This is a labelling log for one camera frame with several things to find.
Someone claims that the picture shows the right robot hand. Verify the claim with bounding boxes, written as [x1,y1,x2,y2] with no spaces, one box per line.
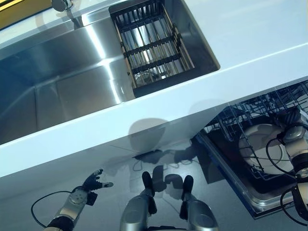
[273,107,302,132]

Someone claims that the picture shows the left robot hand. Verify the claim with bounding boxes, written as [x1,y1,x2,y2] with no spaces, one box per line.
[82,169,114,193]

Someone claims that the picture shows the stainless steel sink basin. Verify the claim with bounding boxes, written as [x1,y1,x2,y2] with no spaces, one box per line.
[0,0,221,146]

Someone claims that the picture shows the round sink drain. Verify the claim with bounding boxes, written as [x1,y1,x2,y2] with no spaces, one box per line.
[134,68,167,85]

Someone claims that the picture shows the black dish drying rack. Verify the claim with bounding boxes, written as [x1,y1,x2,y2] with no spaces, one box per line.
[108,0,196,98]

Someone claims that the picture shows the chrome pull-down kitchen faucet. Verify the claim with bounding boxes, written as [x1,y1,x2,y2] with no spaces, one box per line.
[51,0,82,30]

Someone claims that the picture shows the wire dishwasher rack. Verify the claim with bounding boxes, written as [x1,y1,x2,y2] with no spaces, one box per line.
[204,80,308,181]

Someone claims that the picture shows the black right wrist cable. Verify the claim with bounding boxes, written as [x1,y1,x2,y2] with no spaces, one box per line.
[265,135,308,223]

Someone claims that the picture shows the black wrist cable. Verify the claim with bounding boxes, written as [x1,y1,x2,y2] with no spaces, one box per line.
[265,135,308,223]
[30,191,76,229]

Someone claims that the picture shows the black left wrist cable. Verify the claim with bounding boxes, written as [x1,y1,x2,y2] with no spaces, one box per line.
[30,191,76,229]

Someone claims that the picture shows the dark window frame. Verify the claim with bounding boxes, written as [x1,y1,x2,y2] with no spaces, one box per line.
[0,0,53,31]

